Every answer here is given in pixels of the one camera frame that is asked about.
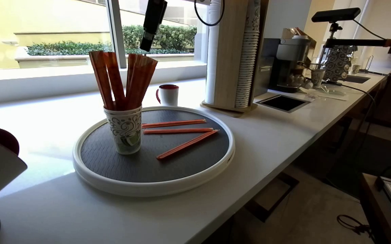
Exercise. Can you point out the wooden cup dispenser stand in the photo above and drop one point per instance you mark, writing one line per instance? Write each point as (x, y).
(240, 30)

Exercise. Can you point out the black camera on stand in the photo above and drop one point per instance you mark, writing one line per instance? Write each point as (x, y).
(334, 17)

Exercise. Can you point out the orange packets bundle in cup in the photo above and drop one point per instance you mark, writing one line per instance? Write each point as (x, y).
(119, 92)

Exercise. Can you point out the orange packet front on tray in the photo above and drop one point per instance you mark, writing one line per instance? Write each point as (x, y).
(184, 145)

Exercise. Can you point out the grey window frame post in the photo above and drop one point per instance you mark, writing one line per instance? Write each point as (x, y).
(115, 29)

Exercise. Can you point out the black coffee machine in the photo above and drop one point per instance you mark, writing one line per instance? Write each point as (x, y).
(288, 59)

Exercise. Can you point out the patterned paper cup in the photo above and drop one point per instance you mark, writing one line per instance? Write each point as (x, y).
(126, 129)

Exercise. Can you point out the orange packet middle on tray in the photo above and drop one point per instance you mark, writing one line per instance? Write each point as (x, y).
(186, 130)

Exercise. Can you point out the steel trash chute opening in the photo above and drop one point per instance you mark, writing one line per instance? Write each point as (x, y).
(283, 103)

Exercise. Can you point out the glass jar on counter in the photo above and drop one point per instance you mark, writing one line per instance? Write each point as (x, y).
(335, 61)

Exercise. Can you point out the orange packet on tray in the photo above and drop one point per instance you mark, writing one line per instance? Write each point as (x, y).
(167, 124)
(184, 145)
(186, 130)

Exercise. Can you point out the white mug red inside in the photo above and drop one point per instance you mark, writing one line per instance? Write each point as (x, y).
(167, 94)

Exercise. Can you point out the round white lazy susan tray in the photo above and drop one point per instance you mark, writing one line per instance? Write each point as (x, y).
(97, 163)

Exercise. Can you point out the orange packet back on tray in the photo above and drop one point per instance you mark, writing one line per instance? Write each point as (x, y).
(167, 124)

